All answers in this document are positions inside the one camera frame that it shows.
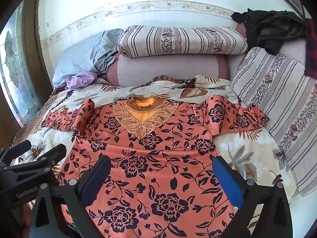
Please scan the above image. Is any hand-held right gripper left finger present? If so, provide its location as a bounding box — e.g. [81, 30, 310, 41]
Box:
[32, 155, 112, 238]

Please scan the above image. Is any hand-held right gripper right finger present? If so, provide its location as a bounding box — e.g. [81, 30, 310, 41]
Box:
[212, 156, 293, 238]

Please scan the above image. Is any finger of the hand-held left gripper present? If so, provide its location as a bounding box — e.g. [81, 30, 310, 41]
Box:
[6, 144, 67, 179]
[0, 140, 32, 164]

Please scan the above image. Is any orange floral shirt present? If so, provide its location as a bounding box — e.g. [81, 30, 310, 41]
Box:
[42, 95, 270, 238]

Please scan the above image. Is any dark clothes pile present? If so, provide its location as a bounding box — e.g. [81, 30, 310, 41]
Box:
[231, 9, 307, 55]

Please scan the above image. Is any cream leaf print blanket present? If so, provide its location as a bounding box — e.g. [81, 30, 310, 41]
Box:
[15, 76, 298, 238]

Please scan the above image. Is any purple cloth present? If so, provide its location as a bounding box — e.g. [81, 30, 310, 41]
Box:
[66, 71, 98, 90]

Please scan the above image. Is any striped floral pillow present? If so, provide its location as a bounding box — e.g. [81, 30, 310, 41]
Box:
[117, 25, 248, 59]
[231, 47, 317, 197]

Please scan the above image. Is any light blue pillow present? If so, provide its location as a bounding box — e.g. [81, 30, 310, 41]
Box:
[53, 28, 124, 88]

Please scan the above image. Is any dark red plaid cloth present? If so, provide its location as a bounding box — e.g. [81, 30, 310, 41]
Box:
[304, 18, 317, 79]

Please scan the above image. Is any dark wooden window frame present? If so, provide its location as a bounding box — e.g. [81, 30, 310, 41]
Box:
[21, 0, 60, 92]

